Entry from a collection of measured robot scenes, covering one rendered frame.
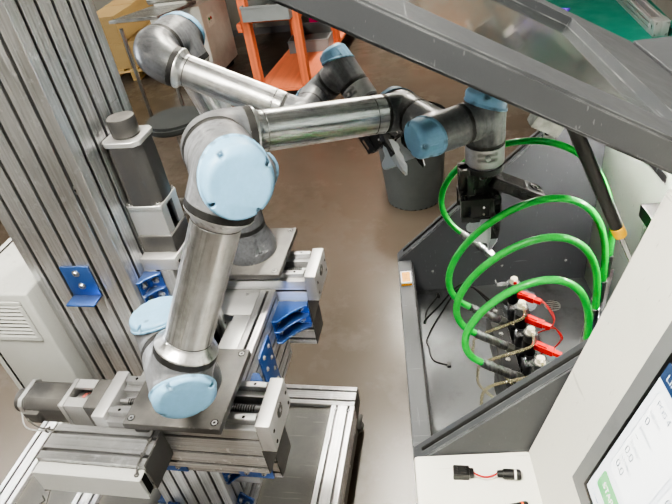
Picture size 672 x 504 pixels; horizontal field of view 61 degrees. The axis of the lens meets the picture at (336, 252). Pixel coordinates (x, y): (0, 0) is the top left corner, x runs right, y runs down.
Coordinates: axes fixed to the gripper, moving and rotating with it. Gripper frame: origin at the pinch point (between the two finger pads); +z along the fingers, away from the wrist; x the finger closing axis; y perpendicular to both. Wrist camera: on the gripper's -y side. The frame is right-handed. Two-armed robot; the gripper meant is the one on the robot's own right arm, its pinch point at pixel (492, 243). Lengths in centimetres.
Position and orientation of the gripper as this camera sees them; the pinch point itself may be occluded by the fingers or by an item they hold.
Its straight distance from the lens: 127.9
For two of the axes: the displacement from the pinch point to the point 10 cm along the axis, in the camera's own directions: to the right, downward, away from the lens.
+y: -9.9, 0.9, 1.1
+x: -0.4, 6.0, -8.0
